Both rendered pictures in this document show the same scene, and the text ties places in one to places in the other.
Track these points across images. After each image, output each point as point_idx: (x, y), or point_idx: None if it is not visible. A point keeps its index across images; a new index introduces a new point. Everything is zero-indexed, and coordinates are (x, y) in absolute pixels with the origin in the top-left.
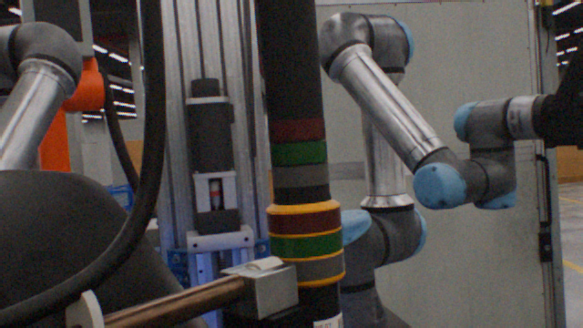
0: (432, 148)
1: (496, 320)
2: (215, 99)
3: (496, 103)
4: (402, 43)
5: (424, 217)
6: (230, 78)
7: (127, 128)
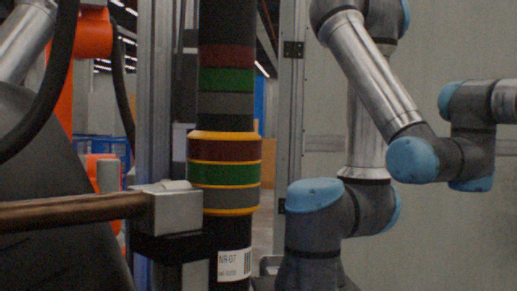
0: (409, 121)
1: None
2: None
3: (482, 83)
4: (397, 14)
5: (409, 200)
6: None
7: (133, 82)
